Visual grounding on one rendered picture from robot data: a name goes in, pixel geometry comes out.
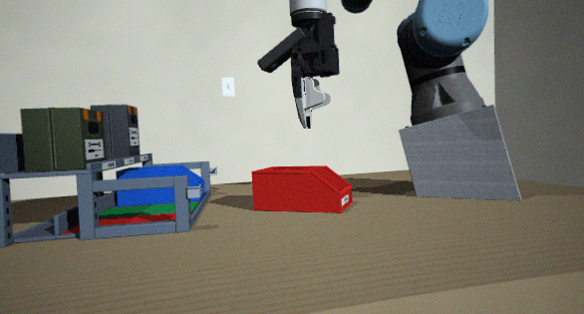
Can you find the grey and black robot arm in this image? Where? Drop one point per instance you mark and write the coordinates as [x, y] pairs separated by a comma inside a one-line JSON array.
[[443, 29]]

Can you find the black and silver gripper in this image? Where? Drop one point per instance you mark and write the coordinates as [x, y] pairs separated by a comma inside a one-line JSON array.
[[306, 90]]

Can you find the red plastic bin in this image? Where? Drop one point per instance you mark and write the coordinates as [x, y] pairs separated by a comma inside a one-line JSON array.
[[300, 189]]

